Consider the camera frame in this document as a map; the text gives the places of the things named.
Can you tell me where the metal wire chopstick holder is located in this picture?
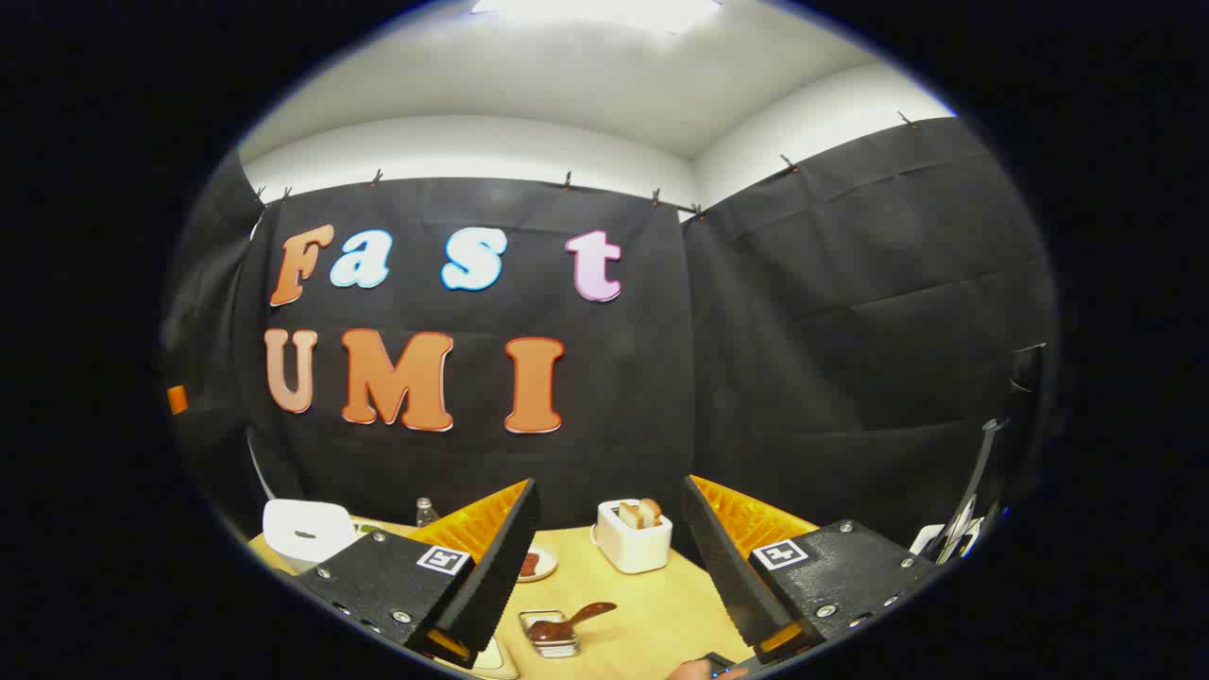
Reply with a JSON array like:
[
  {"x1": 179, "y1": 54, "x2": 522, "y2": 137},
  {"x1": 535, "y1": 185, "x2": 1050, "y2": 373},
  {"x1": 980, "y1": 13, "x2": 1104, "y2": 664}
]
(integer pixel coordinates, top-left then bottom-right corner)
[{"x1": 519, "y1": 609, "x2": 581, "y2": 659}]

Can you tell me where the white flat object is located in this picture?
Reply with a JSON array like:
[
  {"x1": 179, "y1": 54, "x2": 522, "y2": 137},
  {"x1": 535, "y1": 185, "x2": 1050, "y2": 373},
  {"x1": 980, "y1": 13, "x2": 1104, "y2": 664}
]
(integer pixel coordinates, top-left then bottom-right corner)
[{"x1": 910, "y1": 522, "x2": 985, "y2": 565}]

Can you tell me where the white toaster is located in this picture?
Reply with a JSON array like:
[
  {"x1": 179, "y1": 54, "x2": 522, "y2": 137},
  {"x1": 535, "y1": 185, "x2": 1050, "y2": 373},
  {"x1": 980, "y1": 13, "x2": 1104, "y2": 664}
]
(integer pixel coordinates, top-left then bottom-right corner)
[{"x1": 593, "y1": 499, "x2": 673, "y2": 575}]

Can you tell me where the ceiling light panel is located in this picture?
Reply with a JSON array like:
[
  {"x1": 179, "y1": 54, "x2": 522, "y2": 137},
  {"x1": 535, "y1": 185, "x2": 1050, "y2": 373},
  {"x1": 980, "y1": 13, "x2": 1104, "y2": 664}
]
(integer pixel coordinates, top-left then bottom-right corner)
[{"x1": 470, "y1": 0, "x2": 724, "y2": 35}]

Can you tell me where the dark wooden spoon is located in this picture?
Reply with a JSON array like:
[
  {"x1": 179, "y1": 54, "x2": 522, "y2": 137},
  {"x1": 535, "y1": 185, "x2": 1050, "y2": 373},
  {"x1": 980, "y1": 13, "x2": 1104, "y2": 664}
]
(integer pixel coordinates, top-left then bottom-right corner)
[{"x1": 529, "y1": 602, "x2": 618, "y2": 645}]

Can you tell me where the dark stand pole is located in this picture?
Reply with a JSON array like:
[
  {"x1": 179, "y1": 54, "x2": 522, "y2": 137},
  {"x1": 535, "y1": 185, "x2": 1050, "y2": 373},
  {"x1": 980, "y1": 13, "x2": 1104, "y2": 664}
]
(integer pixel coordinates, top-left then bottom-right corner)
[{"x1": 940, "y1": 419, "x2": 1004, "y2": 560}]

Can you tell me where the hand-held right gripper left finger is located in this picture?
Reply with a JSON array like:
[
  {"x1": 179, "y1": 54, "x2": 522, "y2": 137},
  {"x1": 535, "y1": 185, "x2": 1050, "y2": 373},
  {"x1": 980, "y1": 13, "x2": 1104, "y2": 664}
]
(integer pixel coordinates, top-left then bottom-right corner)
[{"x1": 295, "y1": 478, "x2": 542, "y2": 670}]

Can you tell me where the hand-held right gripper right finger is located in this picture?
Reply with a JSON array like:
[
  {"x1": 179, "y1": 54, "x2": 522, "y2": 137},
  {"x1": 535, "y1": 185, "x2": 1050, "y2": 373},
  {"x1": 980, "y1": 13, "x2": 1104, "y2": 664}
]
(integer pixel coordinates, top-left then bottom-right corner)
[{"x1": 682, "y1": 475, "x2": 945, "y2": 665}]

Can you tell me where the clear glass tray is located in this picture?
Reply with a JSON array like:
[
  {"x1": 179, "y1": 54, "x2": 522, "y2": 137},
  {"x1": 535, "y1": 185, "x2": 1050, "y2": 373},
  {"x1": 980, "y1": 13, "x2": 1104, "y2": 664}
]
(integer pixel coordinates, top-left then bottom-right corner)
[{"x1": 470, "y1": 635, "x2": 520, "y2": 680}]

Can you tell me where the white rice cooker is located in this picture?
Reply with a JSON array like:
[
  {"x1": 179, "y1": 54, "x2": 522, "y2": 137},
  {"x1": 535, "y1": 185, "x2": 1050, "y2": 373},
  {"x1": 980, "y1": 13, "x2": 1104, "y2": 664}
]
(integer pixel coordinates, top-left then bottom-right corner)
[{"x1": 263, "y1": 499, "x2": 362, "y2": 573}]

